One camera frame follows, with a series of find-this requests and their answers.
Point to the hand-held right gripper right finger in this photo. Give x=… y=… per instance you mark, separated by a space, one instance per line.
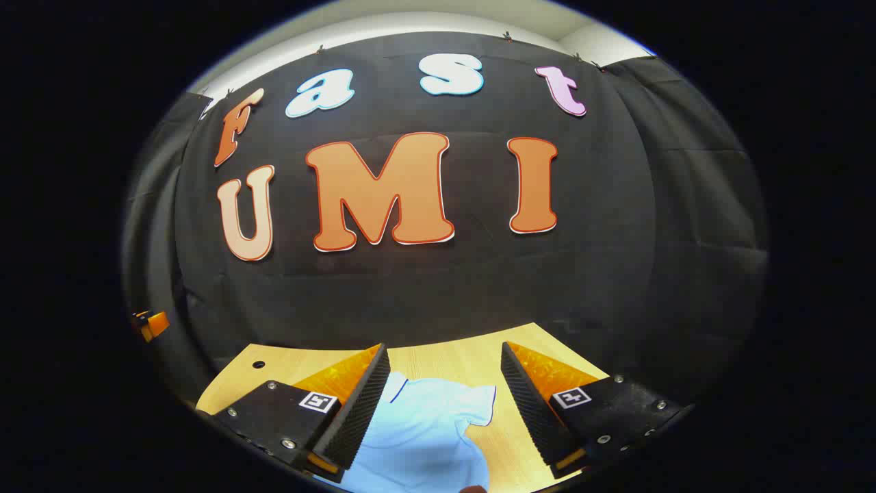
x=527 y=404

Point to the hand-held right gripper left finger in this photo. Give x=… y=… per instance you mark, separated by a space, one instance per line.
x=359 y=411

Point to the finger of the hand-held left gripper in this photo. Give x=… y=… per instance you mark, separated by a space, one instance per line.
x=155 y=324

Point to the light blue T-shirt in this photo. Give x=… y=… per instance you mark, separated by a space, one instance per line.
x=424 y=424

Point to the black backdrop cloth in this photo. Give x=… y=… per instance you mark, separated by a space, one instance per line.
x=479 y=287

